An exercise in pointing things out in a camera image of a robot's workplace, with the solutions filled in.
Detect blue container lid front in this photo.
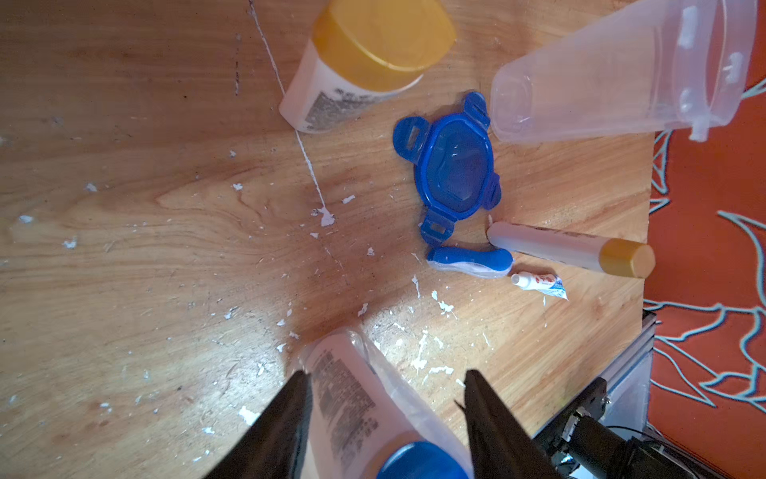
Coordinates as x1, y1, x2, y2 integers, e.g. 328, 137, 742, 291
376, 441, 468, 479

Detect blue container lid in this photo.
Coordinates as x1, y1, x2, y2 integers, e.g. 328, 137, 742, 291
376, 441, 468, 479
392, 91, 502, 247

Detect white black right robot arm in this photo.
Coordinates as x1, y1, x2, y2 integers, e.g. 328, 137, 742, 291
534, 377, 720, 478

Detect small toothpaste tube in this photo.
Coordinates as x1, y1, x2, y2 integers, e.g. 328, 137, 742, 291
511, 271, 569, 301

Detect clear plastic container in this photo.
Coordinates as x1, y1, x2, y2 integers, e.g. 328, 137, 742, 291
293, 327, 474, 478
490, 0, 758, 144

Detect blue container lid back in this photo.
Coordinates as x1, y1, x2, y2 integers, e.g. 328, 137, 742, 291
392, 91, 502, 247

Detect white bottle yellow cap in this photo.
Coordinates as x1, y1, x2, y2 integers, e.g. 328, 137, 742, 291
487, 222, 656, 279
279, 1, 457, 134

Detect blue toothbrush case back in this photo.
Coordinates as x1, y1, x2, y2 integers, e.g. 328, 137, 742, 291
426, 247, 514, 279

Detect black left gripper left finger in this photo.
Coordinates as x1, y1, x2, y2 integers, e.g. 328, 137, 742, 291
207, 370, 312, 479

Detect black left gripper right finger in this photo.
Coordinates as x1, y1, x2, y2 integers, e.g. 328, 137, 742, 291
462, 369, 560, 479

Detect white bottle yellow cap back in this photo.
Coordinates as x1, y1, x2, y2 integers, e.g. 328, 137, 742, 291
279, 1, 457, 134

